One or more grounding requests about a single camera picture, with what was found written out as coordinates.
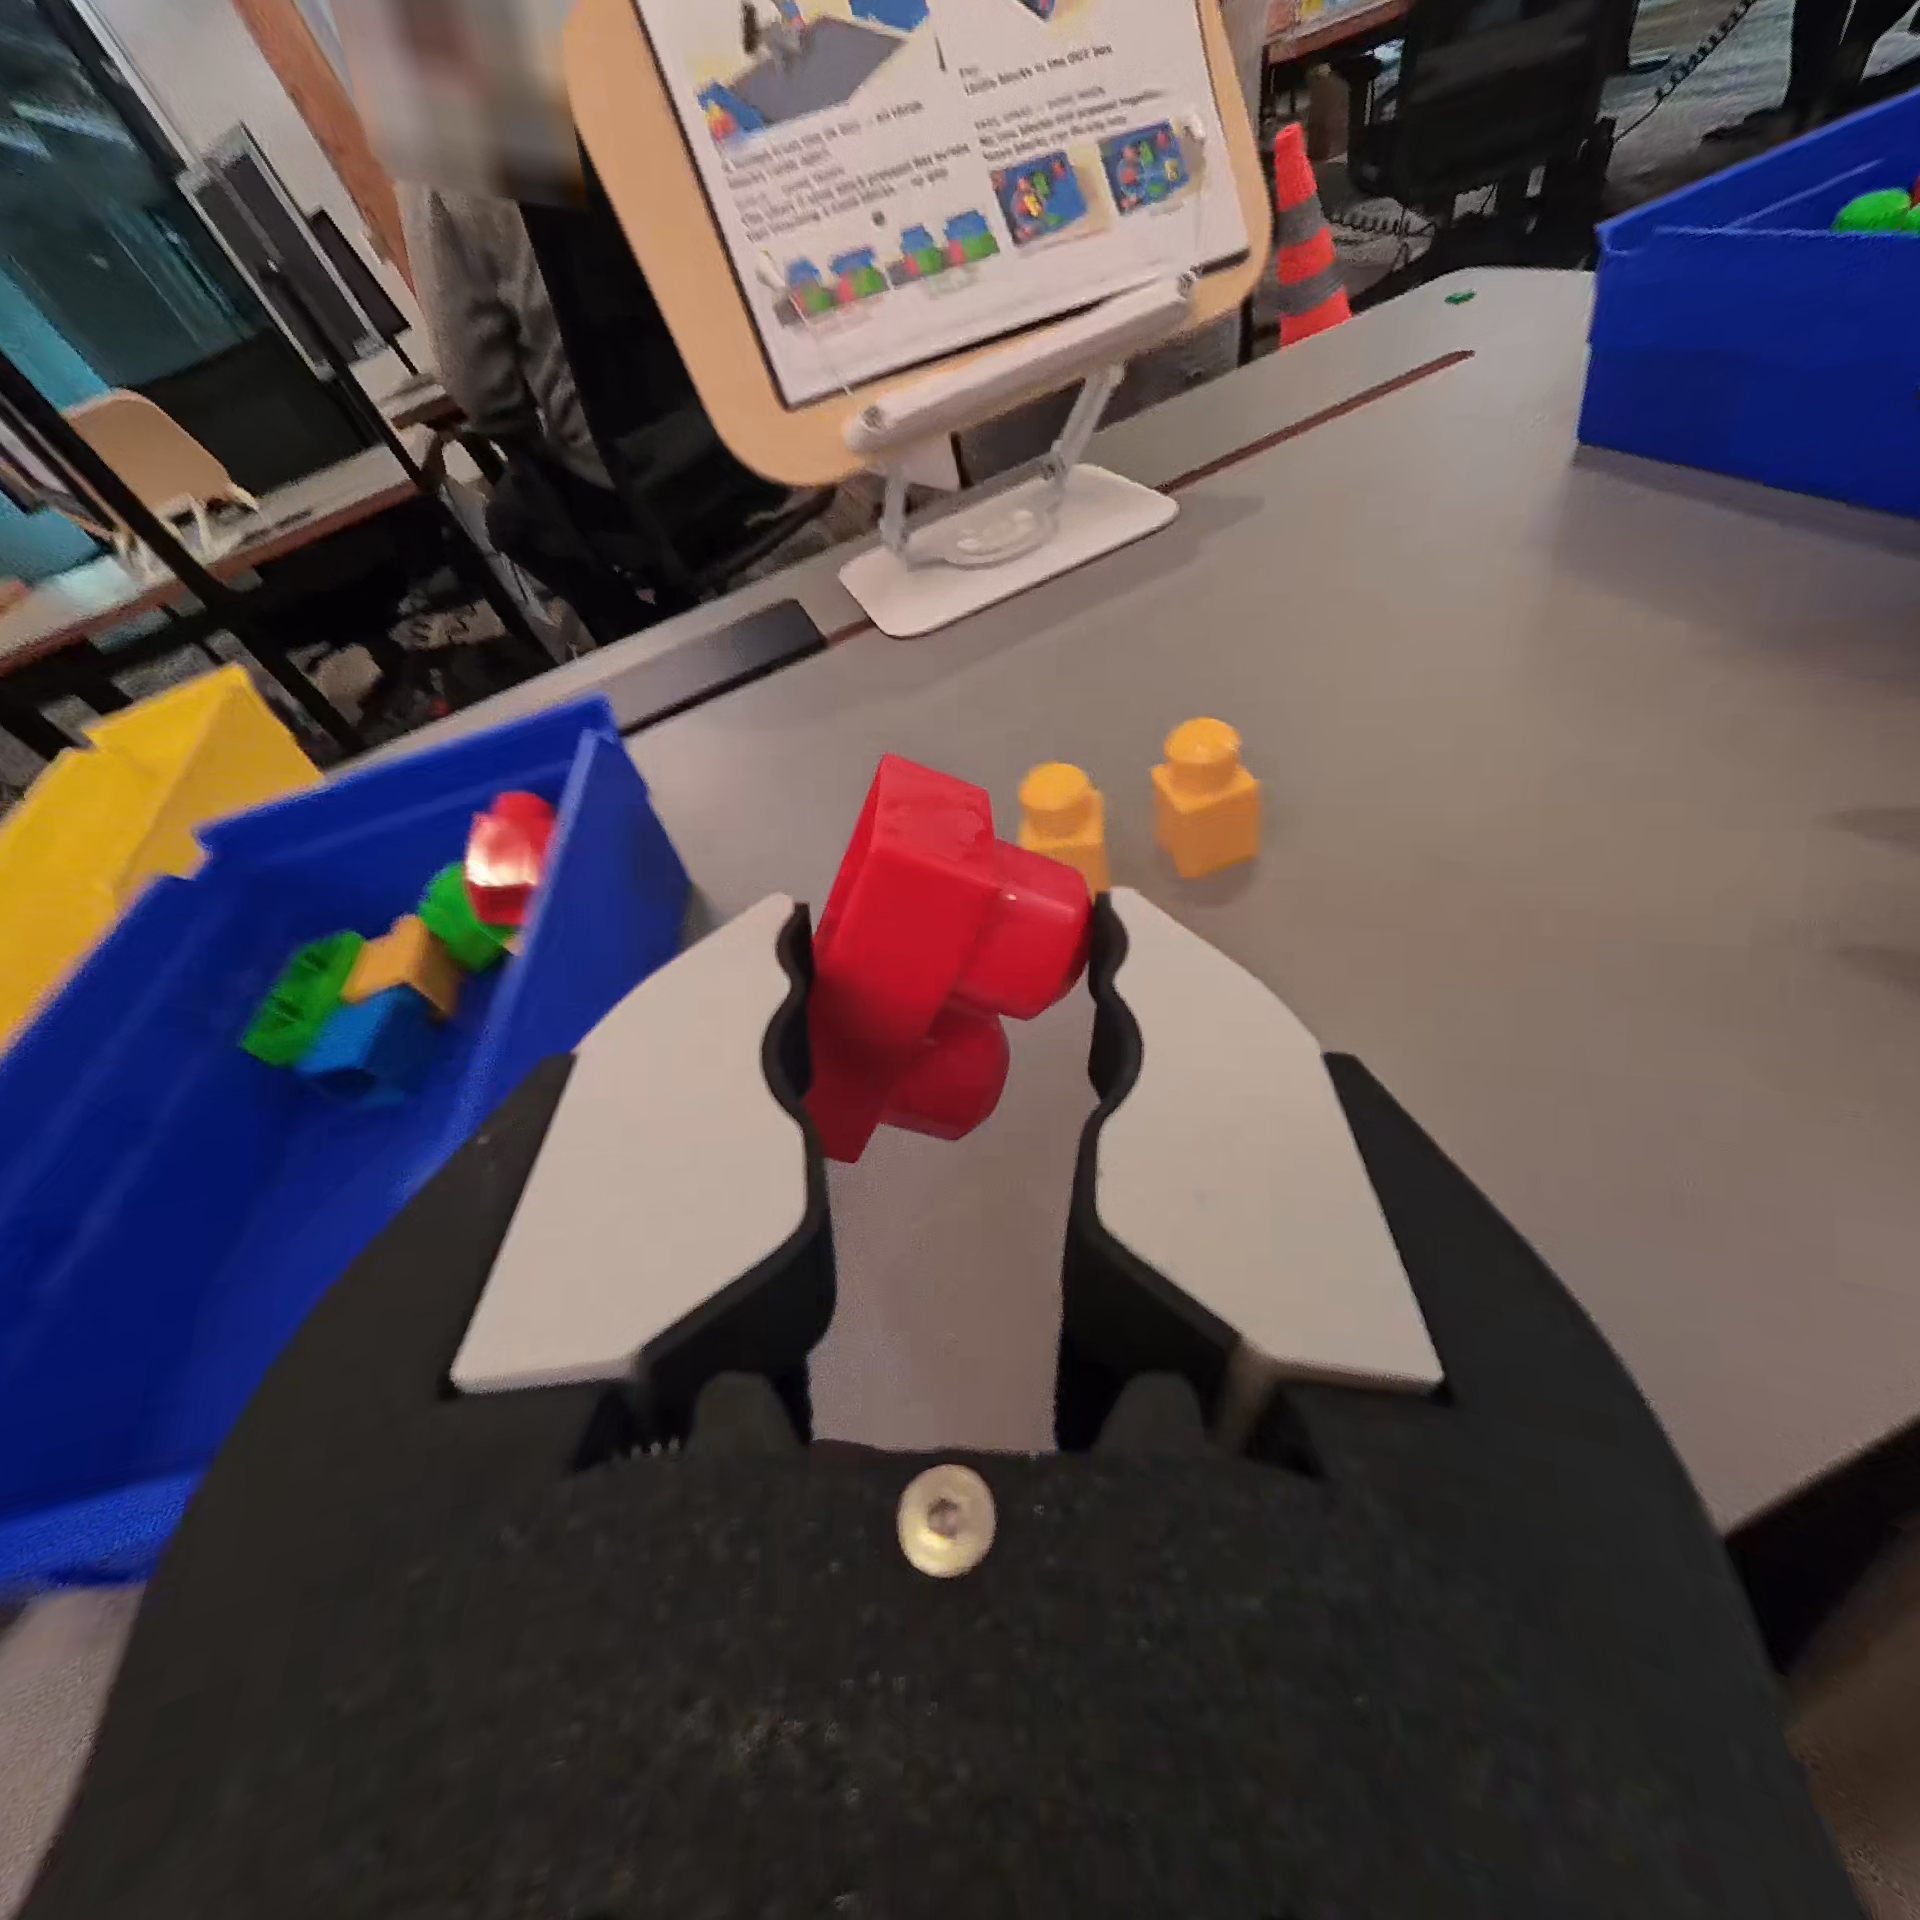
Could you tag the orange traffic cone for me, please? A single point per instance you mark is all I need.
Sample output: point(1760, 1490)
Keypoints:
point(1297, 256)

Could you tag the wooden display board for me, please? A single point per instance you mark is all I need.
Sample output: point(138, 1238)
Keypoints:
point(622, 180)

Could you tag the black flat panel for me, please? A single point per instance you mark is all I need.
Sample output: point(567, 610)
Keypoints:
point(720, 668)

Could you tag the red two-stud toy block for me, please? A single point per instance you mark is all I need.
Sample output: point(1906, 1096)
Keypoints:
point(931, 901)

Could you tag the yellow plastic bin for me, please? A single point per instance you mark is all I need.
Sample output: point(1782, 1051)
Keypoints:
point(120, 825)

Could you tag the pile of colourful toy blocks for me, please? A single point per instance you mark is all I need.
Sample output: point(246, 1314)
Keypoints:
point(392, 976)

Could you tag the blue plastic bin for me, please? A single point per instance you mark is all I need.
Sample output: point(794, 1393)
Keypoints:
point(120, 1201)
point(1757, 362)

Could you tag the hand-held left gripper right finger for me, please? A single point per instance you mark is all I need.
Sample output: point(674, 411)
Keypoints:
point(1260, 1216)

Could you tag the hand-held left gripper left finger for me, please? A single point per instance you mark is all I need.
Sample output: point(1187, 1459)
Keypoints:
point(631, 1216)

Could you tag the wooden side table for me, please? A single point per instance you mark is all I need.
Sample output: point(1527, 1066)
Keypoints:
point(179, 570)

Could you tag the yellow toy building block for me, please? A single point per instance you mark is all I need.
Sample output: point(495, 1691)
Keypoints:
point(1060, 825)
point(1207, 810)

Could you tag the black office chair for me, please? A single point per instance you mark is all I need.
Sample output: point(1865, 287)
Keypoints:
point(1487, 106)

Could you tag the printed instruction sheet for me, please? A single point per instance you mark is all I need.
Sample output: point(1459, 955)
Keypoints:
point(901, 151)

